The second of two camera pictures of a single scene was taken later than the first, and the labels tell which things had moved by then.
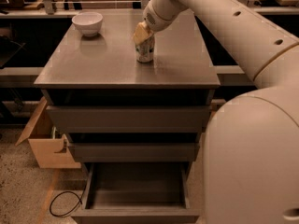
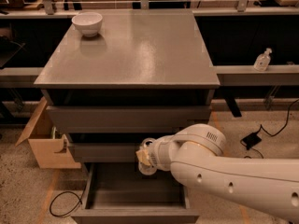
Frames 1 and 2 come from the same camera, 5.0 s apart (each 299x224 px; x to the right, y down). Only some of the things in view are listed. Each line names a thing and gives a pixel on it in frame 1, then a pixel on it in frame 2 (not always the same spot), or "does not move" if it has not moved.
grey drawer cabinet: (113, 109) does not move
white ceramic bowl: (88, 22) does not move
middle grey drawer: (134, 152) does not move
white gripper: (154, 20) -> (156, 155)
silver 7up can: (145, 50) -> (147, 170)
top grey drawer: (127, 119) does not move
